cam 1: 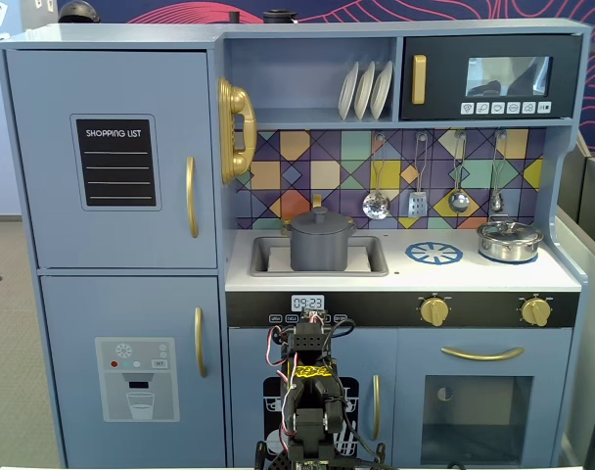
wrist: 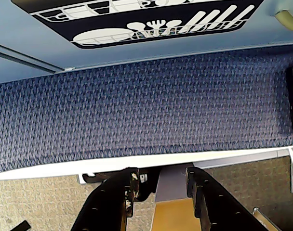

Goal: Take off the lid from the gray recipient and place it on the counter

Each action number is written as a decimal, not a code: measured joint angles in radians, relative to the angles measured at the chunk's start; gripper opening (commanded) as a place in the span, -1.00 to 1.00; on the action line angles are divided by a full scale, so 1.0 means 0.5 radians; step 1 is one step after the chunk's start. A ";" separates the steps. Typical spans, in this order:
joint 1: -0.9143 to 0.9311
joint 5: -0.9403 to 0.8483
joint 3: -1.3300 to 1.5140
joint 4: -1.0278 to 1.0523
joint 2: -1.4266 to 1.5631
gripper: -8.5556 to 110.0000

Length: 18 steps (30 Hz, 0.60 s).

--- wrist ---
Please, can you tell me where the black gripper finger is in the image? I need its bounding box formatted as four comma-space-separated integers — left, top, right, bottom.
71, 167, 140, 231
186, 167, 260, 231

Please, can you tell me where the gray and tan beam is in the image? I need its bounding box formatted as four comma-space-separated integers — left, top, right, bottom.
153, 166, 203, 231

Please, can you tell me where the small black flat object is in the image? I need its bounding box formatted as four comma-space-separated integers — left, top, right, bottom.
12, 219, 32, 231

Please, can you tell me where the dishwasher door with dish print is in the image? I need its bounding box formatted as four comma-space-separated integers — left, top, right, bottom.
0, 0, 293, 73

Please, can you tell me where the blue wooden toy kitchen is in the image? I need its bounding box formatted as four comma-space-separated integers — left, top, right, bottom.
0, 0, 293, 85

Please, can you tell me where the gold dishwasher door handle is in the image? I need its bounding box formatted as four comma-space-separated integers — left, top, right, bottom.
273, 9, 293, 32

